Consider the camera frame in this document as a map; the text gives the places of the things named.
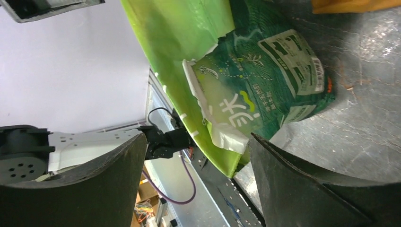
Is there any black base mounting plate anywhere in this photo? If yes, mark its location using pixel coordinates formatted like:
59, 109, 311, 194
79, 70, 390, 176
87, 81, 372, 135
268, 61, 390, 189
187, 148, 265, 227

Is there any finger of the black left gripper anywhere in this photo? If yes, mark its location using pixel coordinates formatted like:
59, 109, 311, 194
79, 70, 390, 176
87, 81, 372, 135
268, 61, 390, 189
0, 0, 105, 23

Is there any green cat litter bag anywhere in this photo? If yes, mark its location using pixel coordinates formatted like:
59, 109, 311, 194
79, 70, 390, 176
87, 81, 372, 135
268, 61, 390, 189
122, 0, 335, 177

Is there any orange paper shopping bag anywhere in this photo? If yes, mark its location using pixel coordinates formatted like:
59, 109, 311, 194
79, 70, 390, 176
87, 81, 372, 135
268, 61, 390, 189
311, 0, 401, 14

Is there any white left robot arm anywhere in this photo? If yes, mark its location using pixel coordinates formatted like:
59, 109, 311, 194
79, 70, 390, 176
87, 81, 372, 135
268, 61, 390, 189
0, 0, 193, 185

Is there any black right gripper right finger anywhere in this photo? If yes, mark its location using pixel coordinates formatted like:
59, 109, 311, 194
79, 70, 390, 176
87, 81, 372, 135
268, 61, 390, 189
248, 134, 401, 227

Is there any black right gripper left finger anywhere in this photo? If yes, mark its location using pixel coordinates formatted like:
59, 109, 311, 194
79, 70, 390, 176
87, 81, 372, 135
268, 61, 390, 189
0, 134, 148, 227

